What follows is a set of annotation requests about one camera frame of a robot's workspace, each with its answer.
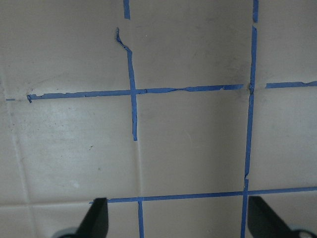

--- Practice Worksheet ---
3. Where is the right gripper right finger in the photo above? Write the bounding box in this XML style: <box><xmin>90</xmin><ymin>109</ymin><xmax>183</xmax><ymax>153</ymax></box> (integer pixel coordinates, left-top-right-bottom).
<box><xmin>247</xmin><ymin>196</ymin><xmax>297</xmax><ymax>238</ymax></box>

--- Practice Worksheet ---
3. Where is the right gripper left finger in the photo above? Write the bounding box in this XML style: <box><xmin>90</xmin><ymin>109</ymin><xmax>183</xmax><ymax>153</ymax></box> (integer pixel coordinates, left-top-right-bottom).
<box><xmin>75</xmin><ymin>198</ymin><xmax>109</xmax><ymax>238</ymax></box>

